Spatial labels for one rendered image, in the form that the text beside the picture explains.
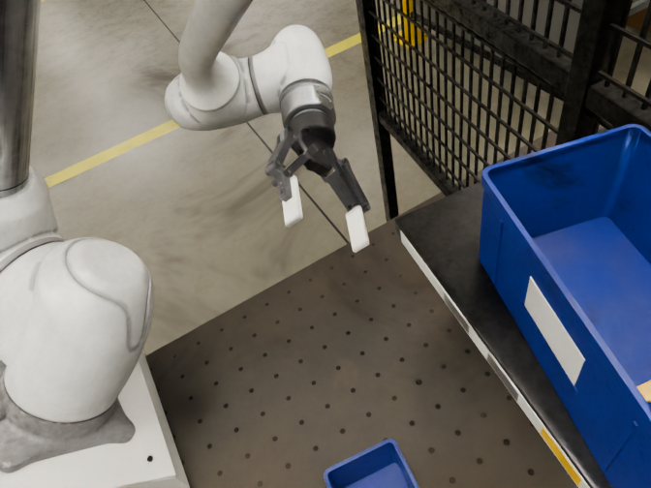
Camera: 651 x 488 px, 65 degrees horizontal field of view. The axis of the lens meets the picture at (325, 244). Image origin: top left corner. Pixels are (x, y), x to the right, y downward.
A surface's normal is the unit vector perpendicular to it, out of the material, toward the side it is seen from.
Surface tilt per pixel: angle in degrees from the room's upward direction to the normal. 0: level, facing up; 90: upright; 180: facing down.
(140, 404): 45
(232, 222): 0
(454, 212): 0
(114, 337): 86
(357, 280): 0
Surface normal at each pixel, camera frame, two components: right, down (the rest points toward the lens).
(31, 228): 0.92, 0.34
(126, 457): 0.48, -0.79
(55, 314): -0.06, 0.04
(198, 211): -0.18, -0.64
